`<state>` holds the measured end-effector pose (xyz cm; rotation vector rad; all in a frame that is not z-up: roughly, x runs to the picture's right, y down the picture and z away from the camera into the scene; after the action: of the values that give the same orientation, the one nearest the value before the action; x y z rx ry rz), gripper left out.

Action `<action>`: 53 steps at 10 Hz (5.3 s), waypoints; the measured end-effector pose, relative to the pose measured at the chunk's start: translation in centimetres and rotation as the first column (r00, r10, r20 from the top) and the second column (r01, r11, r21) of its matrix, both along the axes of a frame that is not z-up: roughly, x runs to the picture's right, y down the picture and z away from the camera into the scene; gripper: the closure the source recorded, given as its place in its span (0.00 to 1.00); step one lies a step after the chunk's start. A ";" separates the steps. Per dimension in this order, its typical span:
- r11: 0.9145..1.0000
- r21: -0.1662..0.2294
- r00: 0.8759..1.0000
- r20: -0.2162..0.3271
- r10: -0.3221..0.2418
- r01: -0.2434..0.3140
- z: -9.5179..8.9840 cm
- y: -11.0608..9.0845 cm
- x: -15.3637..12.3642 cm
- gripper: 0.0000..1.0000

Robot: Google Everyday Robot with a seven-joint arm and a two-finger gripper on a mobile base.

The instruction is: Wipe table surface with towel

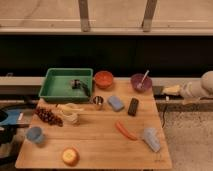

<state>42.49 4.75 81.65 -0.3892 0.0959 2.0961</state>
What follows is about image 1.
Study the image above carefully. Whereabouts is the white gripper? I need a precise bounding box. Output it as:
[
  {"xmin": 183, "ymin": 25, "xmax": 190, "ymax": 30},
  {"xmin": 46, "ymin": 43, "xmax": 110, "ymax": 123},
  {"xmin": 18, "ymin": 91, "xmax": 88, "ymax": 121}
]
[{"xmin": 163, "ymin": 83, "xmax": 192, "ymax": 98}]

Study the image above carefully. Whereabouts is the light blue towel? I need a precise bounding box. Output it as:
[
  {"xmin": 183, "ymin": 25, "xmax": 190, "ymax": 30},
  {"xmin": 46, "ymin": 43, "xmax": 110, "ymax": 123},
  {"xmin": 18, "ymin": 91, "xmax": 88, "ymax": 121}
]
[{"xmin": 142, "ymin": 127, "xmax": 161, "ymax": 152}]

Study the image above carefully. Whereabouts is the white spoon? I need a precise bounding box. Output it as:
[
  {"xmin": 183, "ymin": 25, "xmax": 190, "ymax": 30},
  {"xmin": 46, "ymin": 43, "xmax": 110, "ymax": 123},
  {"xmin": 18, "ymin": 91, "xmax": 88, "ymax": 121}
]
[{"xmin": 137, "ymin": 70, "xmax": 149, "ymax": 89}]

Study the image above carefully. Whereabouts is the purple bowl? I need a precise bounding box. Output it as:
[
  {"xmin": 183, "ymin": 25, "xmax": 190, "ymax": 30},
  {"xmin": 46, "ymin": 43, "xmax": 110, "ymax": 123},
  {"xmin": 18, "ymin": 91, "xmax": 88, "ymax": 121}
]
[{"xmin": 130, "ymin": 73, "xmax": 152, "ymax": 93}]

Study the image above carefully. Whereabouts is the black rectangular block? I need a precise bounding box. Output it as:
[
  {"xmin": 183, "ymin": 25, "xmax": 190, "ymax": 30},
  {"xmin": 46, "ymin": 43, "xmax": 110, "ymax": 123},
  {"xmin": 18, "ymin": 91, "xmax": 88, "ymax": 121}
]
[{"xmin": 128, "ymin": 98, "xmax": 139, "ymax": 116}]

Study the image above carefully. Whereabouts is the blue sponge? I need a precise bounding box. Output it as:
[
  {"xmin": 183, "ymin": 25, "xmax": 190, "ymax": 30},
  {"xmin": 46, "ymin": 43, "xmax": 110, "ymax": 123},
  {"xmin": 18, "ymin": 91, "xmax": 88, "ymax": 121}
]
[{"xmin": 108, "ymin": 96, "xmax": 124, "ymax": 112}]

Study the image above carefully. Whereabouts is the orange carrot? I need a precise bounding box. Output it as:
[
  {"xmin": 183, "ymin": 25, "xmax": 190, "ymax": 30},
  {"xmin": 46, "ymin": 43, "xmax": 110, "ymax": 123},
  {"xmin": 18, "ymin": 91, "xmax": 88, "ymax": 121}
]
[{"xmin": 115, "ymin": 121, "xmax": 137, "ymax": 141}]

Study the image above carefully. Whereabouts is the orange bowl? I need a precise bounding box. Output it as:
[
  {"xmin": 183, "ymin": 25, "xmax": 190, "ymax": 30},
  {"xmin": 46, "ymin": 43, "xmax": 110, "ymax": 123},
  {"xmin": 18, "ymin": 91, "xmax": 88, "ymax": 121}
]
[{"xmin": 94, "ymin": 71, "xmax": 114, "ymax": 89}]

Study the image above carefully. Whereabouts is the small metal cup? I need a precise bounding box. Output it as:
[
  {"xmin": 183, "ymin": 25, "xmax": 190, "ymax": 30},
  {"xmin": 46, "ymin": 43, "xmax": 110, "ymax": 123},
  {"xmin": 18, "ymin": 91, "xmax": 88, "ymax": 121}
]
[{"xmin": 93, "ymin": 96, "xmax": 104, "ymax": 110}]

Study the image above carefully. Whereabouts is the black object in tray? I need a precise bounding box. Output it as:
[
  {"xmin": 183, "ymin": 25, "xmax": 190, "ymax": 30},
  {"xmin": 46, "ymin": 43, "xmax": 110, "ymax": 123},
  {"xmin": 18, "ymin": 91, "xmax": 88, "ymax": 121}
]
[{"xmin": 71, "ymin": 79, "xmax": 91, "ymax": 97}]

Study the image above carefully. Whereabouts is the yellow banana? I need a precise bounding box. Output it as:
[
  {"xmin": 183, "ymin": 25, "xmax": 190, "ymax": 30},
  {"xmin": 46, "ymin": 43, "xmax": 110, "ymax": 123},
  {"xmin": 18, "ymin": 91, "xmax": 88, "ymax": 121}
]
[{"xmin": 56, "ymin": 103, "xmax": 83, "ymax": 113}]

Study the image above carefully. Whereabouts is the green plastic tray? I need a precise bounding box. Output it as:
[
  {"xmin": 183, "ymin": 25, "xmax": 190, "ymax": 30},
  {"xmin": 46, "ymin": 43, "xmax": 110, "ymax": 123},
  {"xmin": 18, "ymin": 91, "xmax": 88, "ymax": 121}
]
[{"xmin": 39, "ymin": 68, "xmax": 93, "ymax": 103}]

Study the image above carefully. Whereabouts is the orange yellow apple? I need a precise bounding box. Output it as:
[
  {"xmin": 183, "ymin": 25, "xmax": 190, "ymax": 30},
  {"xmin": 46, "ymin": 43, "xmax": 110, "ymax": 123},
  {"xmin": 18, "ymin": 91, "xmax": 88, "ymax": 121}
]
[{"xmin": 62, "ymin": 148, "xmax": 79, "ymax": 166}]

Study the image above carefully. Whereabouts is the red grape bunch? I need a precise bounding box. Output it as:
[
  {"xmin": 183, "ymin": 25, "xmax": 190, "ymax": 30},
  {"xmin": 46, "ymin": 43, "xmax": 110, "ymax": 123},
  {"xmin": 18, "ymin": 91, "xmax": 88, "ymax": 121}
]
[{"xmin": 35, "ymin": 107, "xmax": 63, "ymax": 127}]

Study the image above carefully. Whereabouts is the blue plastic cup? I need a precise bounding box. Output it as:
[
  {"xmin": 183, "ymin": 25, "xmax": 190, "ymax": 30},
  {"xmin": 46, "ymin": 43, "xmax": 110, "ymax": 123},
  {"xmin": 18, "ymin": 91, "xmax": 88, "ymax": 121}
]
[{"xmin": 26, "ymin": 127, "xmax": 44, "ymax": 144}]

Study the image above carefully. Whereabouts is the blue black machine at left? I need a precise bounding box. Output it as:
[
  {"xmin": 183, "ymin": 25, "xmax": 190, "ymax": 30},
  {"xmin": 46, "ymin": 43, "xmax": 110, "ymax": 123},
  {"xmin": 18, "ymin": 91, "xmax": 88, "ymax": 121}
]
[{"xmin": 0, "ymin": 103, "xmax": 36, "ymax": 146}]

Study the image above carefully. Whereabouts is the right metal post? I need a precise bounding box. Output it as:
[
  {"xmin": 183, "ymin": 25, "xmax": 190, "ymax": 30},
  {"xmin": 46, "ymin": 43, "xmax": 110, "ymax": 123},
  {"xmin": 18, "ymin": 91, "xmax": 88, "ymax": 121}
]
[{"xmin": 142, "ymin": 0, "xmax": 157, "ymax": 32}]

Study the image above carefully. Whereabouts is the metal post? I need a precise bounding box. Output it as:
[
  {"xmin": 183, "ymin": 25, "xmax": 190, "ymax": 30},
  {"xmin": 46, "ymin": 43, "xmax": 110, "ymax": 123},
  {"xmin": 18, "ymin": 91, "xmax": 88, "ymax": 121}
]
[
  {"xmin": 78, "ymin": 0, "xmax": 90, "ymax": 32},
  {"xmin": 142, "ymin": 0, "xmax": 157, "ymax": 32}
]

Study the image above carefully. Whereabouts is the left metal post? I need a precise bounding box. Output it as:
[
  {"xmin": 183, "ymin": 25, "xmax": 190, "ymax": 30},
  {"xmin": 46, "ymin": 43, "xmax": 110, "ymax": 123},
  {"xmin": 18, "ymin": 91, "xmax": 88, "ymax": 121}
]
[{"xmin": 78, "ymin": 0, "xmax": 90, "ymax": 32}]

